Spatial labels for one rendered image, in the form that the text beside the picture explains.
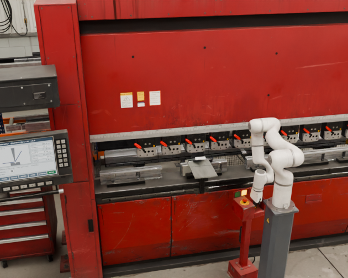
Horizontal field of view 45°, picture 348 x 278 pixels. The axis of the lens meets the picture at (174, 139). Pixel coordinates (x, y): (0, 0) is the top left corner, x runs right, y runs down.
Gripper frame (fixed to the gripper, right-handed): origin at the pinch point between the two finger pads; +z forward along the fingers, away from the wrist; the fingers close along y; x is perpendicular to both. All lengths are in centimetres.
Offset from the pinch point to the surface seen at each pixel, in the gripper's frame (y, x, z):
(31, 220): -84, -163, 31
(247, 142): -33, 8, -38
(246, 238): 3.7, -5.9, 30.5
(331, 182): -2, 80, 1
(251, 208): 6.1, -8.4, -3.4
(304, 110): -24, 55, -62
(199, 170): -29, -37, -24
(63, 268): -66, -145, 78
